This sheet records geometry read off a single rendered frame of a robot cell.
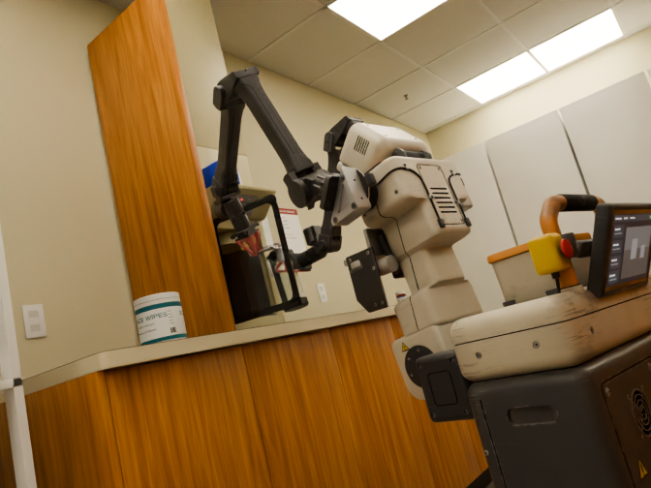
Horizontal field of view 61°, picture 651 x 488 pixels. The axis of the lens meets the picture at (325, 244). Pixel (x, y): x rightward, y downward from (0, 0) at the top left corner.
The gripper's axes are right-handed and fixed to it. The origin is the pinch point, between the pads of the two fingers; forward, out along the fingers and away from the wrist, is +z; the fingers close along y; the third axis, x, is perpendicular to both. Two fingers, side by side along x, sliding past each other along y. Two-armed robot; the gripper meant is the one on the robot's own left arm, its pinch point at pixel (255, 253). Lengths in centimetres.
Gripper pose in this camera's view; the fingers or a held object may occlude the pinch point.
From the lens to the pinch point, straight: 191.1
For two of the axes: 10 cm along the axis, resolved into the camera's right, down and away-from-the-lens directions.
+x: 8.4, -2.8, -4.7
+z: 4.1, 8.9, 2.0
